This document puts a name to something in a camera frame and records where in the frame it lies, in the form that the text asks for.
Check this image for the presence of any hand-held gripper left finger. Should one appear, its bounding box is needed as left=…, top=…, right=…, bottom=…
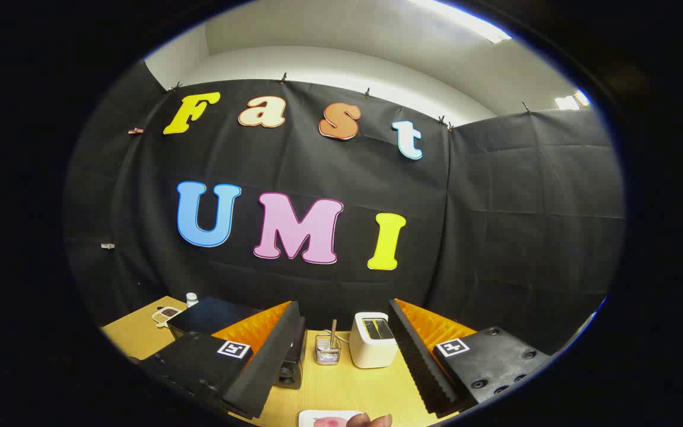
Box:
left=138, top=301, right=307, bottom=420

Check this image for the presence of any small glass holder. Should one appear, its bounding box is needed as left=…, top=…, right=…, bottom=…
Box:
left=315, top=334, right=342, bottom=365

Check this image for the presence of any small dish of snacks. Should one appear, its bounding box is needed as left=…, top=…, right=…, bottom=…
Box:
left=152, top=305, right=183, bottom=328

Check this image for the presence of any white square plate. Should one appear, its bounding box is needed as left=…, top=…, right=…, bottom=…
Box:
left=298, top=410, right=366, bottom=427

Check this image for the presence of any white bread toaster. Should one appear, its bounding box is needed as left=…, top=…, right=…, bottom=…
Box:
left=349, top=312, right=398, bottom=369

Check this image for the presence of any black toaster oven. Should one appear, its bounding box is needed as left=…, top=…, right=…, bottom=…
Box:
left=167, top=297, right=307, bottom=390

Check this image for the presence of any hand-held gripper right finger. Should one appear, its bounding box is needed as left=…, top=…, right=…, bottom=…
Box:
left=388, top=298, right=553, bottom=418

